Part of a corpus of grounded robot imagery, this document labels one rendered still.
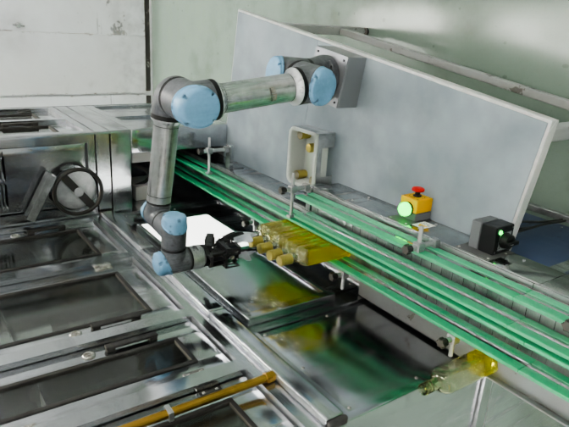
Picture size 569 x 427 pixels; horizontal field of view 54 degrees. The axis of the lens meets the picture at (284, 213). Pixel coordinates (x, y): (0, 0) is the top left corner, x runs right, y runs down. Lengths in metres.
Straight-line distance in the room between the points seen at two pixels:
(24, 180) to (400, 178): 1.52
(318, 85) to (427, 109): 0.34
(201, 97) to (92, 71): 3.90
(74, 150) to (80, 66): 2.85
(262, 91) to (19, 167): 1.22
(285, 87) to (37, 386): 1.04
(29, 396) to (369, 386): 0.84
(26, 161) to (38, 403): 1.25
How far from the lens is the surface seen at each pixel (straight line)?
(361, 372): 1.57
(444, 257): 1.59
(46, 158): 2.53
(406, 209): 1.75
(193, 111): 1.53
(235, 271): 1.99
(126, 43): 5.47
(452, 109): 1.74
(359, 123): 2.01
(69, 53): 5.32
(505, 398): 1.95
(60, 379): 1.58
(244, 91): 1.62
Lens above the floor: 2.11
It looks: 34 degrees down
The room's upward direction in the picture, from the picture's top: 100 degrees counter-clockwise
